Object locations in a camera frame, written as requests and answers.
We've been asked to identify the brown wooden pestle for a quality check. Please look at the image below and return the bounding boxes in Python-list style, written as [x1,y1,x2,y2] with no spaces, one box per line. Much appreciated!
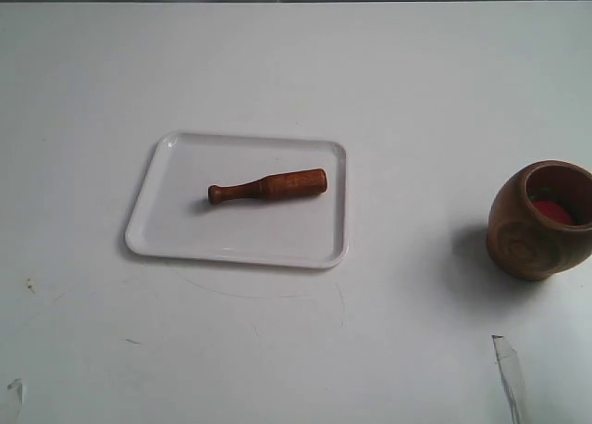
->
[207,168,328,206]

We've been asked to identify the round wooden jar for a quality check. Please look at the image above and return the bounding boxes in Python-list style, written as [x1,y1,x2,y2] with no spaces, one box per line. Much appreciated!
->
[487,160,591,281]

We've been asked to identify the dark green object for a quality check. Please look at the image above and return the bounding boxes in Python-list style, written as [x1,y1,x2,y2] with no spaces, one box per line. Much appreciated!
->
[529,187,552,202]

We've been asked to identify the red object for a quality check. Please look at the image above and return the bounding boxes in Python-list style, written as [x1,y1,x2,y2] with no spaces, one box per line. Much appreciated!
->
[533,200,575,226]

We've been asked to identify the white plastic tray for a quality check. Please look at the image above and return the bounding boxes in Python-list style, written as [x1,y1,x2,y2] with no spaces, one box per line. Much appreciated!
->
[125,131,348,269]

